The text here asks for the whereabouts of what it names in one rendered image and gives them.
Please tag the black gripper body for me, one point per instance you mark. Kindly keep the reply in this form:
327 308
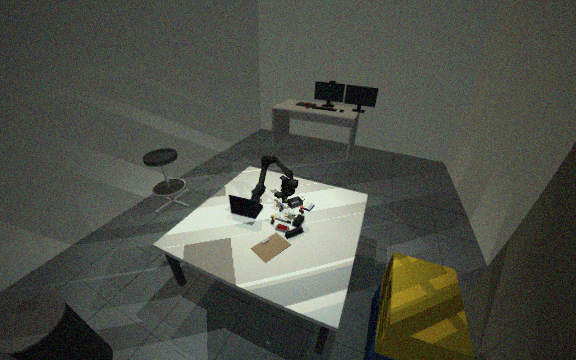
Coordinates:
281 194

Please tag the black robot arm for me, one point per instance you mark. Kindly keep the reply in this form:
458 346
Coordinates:
260 188

